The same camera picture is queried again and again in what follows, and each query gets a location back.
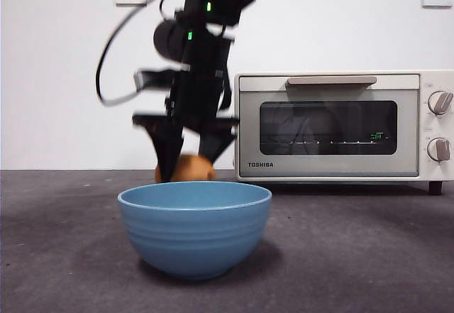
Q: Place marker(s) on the cream oven knob beige grip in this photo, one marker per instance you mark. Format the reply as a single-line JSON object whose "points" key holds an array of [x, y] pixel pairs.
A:
{"points": [[437, 149], [437, 103]]}

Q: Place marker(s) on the brown potato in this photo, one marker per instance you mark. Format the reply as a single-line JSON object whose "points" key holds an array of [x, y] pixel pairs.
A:
{"points": [[191, 169]]}

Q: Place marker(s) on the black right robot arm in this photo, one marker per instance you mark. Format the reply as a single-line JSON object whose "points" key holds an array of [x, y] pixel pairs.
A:
{"points": [[198, 61]]}

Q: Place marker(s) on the cream Toshiba toaster oven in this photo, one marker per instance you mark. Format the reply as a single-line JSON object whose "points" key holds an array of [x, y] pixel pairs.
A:
{"points": [[423, 171]]}

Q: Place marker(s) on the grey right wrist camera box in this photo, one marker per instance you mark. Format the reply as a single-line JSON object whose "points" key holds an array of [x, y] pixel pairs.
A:
{"points": [[152, 78]]}

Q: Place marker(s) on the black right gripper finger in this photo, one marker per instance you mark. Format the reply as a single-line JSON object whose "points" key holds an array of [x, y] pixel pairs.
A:
{"points": [[214, 148], [166, 153]]}

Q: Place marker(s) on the blue ribbed bowl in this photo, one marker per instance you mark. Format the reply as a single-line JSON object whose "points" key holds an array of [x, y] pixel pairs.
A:
{"points": [[195, 235]]}

